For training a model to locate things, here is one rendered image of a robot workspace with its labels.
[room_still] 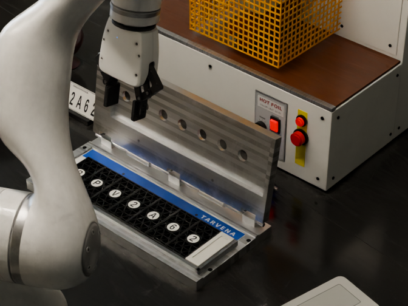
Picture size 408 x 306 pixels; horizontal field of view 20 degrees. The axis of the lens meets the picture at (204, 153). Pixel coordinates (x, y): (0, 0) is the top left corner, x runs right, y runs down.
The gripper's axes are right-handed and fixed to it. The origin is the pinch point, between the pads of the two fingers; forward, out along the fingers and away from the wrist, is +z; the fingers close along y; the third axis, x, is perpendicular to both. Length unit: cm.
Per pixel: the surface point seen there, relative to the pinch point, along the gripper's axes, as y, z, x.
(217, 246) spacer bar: 19.5, 22.0, 6.7
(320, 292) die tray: 39.0, 23.3, 11.5
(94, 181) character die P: -10.4, 22.0, 5.3
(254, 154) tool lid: 17.5, 7.3, 16.1
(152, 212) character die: 4.5, 22.0, 5.7
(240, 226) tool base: 18.3, 21.3, 14.5
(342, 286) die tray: 41.1, 22.6, 15.1
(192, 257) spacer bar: 18.2, 22.9, 1.6
